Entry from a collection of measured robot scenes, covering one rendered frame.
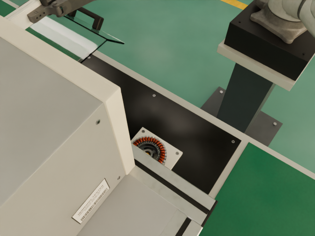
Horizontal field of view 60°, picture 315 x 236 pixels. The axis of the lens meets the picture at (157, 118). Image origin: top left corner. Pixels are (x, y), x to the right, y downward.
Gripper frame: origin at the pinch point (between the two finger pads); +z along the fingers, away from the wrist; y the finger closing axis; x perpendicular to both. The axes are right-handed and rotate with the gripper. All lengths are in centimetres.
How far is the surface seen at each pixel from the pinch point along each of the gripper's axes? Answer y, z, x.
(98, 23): 4.4, -19.0, -16.5
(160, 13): 70, -142, -122
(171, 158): -27, -9, -43
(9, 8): 72, -28, -47
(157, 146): -21.8, -8.6, -40.1
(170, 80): 23, -87, -122
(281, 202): -58, -17, -47
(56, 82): -23.3, 10.6, 10.0
